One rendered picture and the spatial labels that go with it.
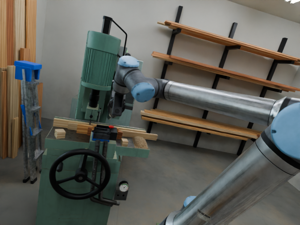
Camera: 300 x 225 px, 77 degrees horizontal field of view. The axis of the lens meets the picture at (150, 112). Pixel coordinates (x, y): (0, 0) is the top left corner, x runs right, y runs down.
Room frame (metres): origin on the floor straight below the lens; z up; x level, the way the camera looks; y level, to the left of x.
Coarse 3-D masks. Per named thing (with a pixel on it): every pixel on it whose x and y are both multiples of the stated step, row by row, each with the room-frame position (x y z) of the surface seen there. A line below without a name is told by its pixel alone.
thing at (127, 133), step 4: (68, 124) 1.09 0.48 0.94; (72, 124) 1.10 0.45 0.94; (76, 124) 1.11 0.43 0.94; (68, 128) 1.10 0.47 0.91; (72, 128) 1.10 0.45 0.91; (76, 128) 1.11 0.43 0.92; (124, 132) 1.20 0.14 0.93; (128, 132) 1.21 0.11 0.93; (132, 132) 1.22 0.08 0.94; (136, 132) 1.23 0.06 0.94; (140, 132) 1.25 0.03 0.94; (124, 136) 1.20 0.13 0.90; (128, 136) 1.21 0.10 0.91; (132, 136) 1.22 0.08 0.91; (136, 136) 1.23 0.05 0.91; (140, 136) 1.24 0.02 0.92; (144, 136) 1.24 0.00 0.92; (148, 136) 1.25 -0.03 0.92; (152, 136) 1.26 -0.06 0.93; (156, 136) 1.27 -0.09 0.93
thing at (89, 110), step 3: (87, 105) 1.14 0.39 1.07; (87, 108) 1.09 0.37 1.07; (90, 108) 1.09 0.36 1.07; (93, 108) 1.11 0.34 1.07; (96, 108) 1.12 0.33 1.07; (87, 111) 1.09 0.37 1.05; (90, 111) 1.09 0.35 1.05; (93, 111) 1.10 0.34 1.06; (96, 111) 1.10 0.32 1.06; (87, 114) 1.09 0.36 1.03; (90, 114) 1.09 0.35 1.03; (93, 114) 1.10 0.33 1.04; (96, 114) 1.10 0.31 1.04; (87, 117) 1.09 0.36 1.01; (93, 117) 1.10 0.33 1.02; (96, 117) 1.10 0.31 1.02
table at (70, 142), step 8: (56, 128) 1.07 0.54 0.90; (64, 128) 1.10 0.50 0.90; (48, 136) 0.95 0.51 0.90; (72, 136) 1.02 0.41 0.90; (80, 136) 1.04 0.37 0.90; (88, 136) 1.07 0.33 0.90; (48, 144) 0.93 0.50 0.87; (56, 144) 0.94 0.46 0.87; (64, 144) 0.95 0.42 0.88; (72, 144) 0.96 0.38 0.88; (80, 144) 0.98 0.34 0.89; (88, 144) 0.99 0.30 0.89; (120, 144) 1.07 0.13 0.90; (128, 144) 1.10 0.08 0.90; (120, 152) 1.04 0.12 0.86; (128, 152) 1.06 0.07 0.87; (136, 152) 1.07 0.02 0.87; (144, 152) 1.09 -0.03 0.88; (88, 160) 0.90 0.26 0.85; (112, 160) 0.94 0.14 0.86
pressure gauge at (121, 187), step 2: (120, 182) 1.02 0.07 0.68; (122, 182) 1.01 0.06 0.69; (124, 182) 1.01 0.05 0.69; (126, 182) 1.02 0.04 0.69; (120, 184) 1.00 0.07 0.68; (122, 184) 1.00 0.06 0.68; (124, 184) 1.00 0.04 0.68; (126, 184) 1.01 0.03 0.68; (128, 184) 1.01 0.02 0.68; (120, 186) 0.99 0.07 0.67; (122, 186) 1.00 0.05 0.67; (124, 186) 1.00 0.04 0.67; (126, 186) 1.01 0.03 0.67; (128, 186) 1.01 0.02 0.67; (120, 188) 1.00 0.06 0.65; (122, 188) 1.00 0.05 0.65; (124, 188) 1.00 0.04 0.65; (126, 188) 1.01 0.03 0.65; (128, 188) 1.01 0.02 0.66; (120, 190) 0.99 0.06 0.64; (122, 190) 1.00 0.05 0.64; (124, 190) 1.00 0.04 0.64; (126, 190) 1.01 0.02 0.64
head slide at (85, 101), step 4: (84, 88) 1.21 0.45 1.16; (88, 88) 1.21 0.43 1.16; (84, 92) 1.20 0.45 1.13; (88, 92) 1.21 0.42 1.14; (100, 92) 1.23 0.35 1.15; (104, 92) 1.24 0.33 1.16; (84, 96) 1.20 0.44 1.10; (88, 96) 1.21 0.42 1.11; (100, 96) 1.23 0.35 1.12; (104, 96) 1.24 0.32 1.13; (84, 100) 1.21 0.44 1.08; (88, 100) 1.21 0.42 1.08; (100, 100) 1.24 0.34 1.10; (104, 100) 1.24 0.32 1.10; (84, 104) 1.21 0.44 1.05; (100, 104) 1.24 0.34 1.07; (84, 108) 1.21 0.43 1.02; (100, 112) 1.24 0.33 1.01
